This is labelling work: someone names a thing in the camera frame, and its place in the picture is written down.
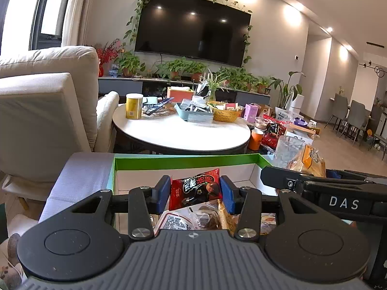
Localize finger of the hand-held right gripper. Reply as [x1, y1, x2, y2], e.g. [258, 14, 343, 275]
[260, 166, 306, 193]
[327, 169, 387, 185]

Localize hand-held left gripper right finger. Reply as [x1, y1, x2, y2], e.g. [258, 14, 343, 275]
[220, 175, 321, 240]

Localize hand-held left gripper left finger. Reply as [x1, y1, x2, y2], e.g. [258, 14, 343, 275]
[71, 174, 172, 240]

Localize orange clear bread packet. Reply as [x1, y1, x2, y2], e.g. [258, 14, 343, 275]
[286, 143, 327, 177]

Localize red chocolate snack packet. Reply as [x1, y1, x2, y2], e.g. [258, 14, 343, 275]
[168, 167, 223, 211]

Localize white red-print snack packet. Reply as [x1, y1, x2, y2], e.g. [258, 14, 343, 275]
[157, 210, 194, 232]

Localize green cardboard box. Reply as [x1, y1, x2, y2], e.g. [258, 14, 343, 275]
[106, 152, 279, 236]

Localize clear plastic jar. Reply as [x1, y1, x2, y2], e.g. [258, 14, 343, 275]
[274, 135, 306, 170]

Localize orange cup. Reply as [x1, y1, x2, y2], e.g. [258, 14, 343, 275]
[248, 129, 265, 151]

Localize red snack bag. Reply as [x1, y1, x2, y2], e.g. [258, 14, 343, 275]
[261, 119, 288, 148]

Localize orange snack packet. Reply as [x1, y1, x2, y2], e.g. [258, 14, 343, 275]
[260, 213, 277, 235]

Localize grey dining chair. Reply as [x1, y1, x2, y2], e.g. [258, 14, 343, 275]
[369, 133, 387, 152]
[340, 100, 367, 141]
[325, 94, 349, 129]

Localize round white table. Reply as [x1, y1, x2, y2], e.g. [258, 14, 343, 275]
[112, 104, 251, 155]

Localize pink box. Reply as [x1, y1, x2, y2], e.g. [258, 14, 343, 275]
[244, 103, 260, 119]

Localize yellow wicker basket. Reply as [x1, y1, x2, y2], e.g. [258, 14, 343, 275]
[212, 104, 242, 123]

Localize blue plastic basket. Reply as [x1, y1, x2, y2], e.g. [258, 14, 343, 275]
[175, 102, 215, 123]

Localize pile of small dark packets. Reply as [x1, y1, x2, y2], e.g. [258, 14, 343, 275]
[142, 97, 177, 117]

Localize large leafy floor plant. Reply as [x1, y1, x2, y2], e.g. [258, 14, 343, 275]
[269, 71, 306, 110]

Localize lavender table cloth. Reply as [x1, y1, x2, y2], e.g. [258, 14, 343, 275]
[38, 152, 115, 227]

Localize yellow can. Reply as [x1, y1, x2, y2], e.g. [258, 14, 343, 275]
[125, 93, 144, 120]

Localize green potted plant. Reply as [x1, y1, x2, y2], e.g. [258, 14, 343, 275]
[116, 51, 146, 77]
[222, 68, 246, 90]
[242, 74, 258, 92]
[256, 77, 273, 95]
[160, 58, 188, 80]
[185, 61, 208, 82]

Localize orange box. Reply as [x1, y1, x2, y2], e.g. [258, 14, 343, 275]
[167, 86, 194, 103]

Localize spider plant in glass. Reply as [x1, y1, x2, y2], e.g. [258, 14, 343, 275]
[201, 69, 230, 102]

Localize grey television cabinet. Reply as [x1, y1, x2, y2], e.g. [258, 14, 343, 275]
[98, 77, 271, 106]

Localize beige armchair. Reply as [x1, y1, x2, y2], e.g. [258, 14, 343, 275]
[0, 46, 120, 201]

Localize red flower plant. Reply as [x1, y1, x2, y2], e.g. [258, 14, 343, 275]
[96, 39, 121, 77]

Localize brown plush item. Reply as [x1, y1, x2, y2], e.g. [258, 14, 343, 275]
[0, 234, 26, 289]

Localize black television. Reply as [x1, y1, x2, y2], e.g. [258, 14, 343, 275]
[134, 0, 252, 67]

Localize white curtain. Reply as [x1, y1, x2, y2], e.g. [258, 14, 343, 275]
[62, 0, 93, 48]

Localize black framed window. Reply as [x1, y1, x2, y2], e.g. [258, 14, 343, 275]
[0, 0, 19, 55]
[30, 0, 76, 51]

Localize black ring pendant lamp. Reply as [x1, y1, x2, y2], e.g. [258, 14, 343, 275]
[359, 42, 387, 78]

